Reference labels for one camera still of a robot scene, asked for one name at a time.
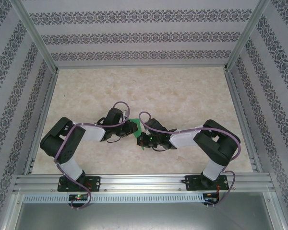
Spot green square paper sheet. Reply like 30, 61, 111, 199
129, 118, 146, 152

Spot grey sheet metal tray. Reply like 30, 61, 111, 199
11, 193, 288, 230

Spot small circuit board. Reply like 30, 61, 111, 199
204, 193, 219, 204
69, 194, 88, 201

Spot aluminium mounting rail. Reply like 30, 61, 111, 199
13, 173, 273, 194

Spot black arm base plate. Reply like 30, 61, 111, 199
57, 176, 101, 192
185, 174, 230, 192

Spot slotted grey cable duct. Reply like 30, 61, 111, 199
23, 193, 204, 204

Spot aluminium table side rail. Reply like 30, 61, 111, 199
23, 69, 60, 175
224, 69, 264, 173

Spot aluminium frame post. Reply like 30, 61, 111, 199
11, 0, 60, 72
224, 0, 272, 71

